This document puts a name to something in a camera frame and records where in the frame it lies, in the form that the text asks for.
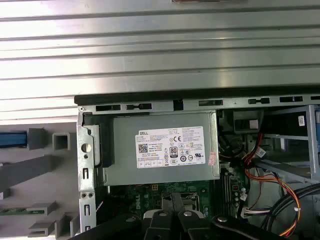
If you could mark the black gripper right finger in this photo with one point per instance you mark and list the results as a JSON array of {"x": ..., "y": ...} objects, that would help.
[{"x": 193, "y": 227}]

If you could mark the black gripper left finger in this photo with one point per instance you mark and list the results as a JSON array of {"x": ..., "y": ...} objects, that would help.
[{"x": 157, "y": 227}]

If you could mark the hard disk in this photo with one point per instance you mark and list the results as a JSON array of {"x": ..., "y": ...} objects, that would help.
[{"x": 12, "y": 139}]

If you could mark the green motherboard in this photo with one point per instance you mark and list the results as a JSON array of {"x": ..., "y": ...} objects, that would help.
[{"x": 140, "y": 197}]

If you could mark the black RAM slot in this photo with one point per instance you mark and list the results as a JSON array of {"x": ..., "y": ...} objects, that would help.
[
  {"x": 222, "y": 192},
  {"x": 228, "y": 192}
]

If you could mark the grey power supply unit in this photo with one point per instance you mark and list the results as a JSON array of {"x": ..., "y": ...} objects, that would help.
[{"x": 125, "y": 150}]

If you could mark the black open PC case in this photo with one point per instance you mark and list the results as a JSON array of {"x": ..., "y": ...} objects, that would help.
[{"x": 150, "y": 98}]

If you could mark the grey parts rack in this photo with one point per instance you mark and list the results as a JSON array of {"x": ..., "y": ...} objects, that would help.
[{"x": 25, "y": 170}]

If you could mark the grey metal drive cage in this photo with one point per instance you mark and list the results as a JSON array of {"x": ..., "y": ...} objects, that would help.
[{"x": 312, "y": 140}]

